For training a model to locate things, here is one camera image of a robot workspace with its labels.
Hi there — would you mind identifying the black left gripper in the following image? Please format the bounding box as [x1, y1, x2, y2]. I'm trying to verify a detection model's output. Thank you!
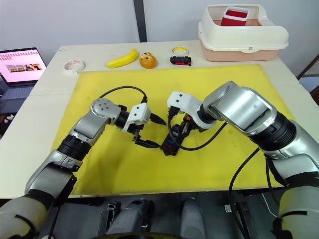
[129, 113, 167, 149]

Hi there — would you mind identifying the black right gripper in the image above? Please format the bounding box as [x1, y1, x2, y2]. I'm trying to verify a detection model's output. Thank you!
[170, 113, 209, 138]

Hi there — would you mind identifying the black fuse box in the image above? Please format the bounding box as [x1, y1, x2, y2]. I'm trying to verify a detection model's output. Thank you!
[160, 122, 187, 157]

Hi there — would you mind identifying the yellow foam mat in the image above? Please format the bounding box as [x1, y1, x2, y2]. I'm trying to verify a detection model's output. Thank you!
[68, 63, 297, 197]

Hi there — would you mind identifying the black and red toy car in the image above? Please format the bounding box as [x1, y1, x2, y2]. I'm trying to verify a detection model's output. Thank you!
[169, 55, 193, 67]

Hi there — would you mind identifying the orange toy with face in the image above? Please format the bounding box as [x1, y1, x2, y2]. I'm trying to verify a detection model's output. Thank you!
[139, 51, 158, 69]

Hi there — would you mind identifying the yellow banana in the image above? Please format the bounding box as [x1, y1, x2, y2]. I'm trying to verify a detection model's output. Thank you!
[105, 47, 139, 69]

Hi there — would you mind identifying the yellow tape roll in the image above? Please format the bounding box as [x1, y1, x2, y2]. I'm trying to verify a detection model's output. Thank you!
[171, 46, 190, 58]

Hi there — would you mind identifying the dark rounded grey shape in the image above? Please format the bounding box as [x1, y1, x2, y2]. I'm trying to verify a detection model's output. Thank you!
[99, 197, 155, 237]
[179, 196, 207, 239]

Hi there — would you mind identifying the white tape roll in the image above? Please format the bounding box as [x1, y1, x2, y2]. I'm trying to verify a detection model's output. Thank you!
[63, 59, 87, 73]

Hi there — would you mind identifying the white and pink plastic bin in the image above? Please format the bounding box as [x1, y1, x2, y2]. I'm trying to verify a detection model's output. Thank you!
[198, 4, 290, 62]

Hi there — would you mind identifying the red and white container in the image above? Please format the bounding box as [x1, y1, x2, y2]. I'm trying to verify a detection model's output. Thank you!
[220, 6, 250, 27]

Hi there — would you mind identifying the dark wooden chair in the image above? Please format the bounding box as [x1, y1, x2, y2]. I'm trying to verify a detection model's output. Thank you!
[297, 53, 319, 81]

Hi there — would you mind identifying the open laptop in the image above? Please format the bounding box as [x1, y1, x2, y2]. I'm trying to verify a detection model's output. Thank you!
[0, 47, 48, 101]

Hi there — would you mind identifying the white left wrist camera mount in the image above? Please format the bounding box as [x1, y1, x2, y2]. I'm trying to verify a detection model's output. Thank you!
[122, 103, 153, 133]

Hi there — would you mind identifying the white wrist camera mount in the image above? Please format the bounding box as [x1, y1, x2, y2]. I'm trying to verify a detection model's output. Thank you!
[166, 91, 218, 130]
[122, 103, 153, 133]

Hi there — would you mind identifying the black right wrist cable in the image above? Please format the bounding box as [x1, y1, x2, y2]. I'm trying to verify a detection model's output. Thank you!
[166, 106, 228, 151]

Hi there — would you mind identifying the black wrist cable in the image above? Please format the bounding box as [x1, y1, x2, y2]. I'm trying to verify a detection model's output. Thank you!
[98, 86, 150, 104]
[166, 106, 228, 151]

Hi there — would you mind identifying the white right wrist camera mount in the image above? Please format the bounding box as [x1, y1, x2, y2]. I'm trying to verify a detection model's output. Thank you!
[166, 91, 218, 130]

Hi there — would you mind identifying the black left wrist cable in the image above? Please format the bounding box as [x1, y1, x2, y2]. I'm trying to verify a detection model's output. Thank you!
[98, 86, 150, 104]

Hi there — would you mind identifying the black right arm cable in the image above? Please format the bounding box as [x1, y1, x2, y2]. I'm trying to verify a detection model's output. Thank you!
[228, 146, 261, 239]

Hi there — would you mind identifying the black vertical post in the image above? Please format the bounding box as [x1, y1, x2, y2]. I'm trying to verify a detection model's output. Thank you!
[133, 0, 148, 43]

